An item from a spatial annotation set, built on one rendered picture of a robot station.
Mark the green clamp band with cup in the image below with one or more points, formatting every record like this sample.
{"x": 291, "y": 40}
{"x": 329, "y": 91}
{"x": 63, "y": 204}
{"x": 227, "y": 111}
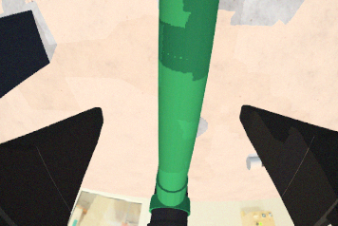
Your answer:
{"x": 170, "y": 199}

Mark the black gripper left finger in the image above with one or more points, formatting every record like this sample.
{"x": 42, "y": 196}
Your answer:
{"x": 42, "y": 172}

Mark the black post with cap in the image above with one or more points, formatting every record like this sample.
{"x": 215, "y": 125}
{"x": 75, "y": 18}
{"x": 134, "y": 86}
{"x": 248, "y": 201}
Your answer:
{"x": 168, "y": 217}

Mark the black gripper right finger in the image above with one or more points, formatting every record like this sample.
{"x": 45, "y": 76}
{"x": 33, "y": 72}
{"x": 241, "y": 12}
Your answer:
{"x": 301, "y": 159}

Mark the long green rod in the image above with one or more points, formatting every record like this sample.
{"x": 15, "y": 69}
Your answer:
{"x": 186, "y": 36}

